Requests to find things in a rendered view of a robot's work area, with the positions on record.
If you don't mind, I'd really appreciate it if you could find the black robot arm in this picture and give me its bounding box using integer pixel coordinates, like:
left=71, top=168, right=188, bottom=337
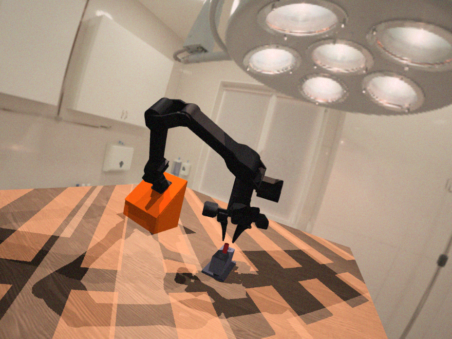
left=142, top=97, right=283, bottom=226

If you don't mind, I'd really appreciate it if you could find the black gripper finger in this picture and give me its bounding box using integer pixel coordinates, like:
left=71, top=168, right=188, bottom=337
left=217, top=216, right=228, bottom=241
left=232, top=225, right=252, bottom=243

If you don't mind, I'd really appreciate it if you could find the dark red peg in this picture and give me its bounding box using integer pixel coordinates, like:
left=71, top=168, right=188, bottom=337
left=222, top=243, right=229, bottom=254

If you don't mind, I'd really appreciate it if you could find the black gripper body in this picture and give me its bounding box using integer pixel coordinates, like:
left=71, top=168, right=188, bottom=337
left=202, top=190, right=269, bottom=230

